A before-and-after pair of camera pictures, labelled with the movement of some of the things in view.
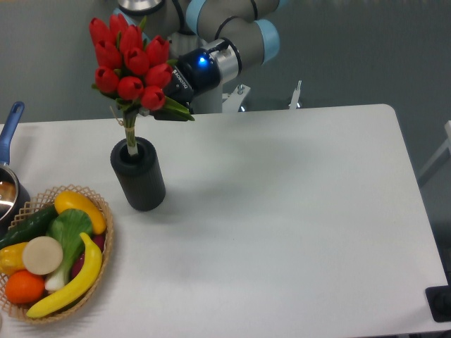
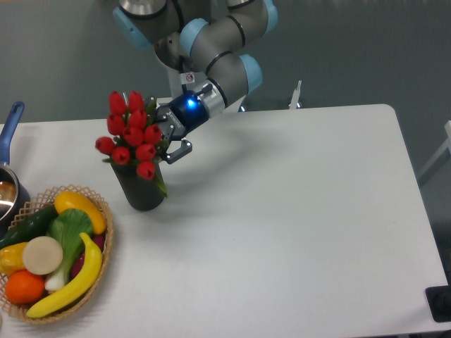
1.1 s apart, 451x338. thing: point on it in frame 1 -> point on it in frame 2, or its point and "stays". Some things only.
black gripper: (194, 72) -> (179, 118)
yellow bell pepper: (11, 258) stays
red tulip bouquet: (132, 70) -> (132, 138)
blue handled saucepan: (13, 201) stays
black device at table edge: (439, 301) stays
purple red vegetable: (99, 240) stays
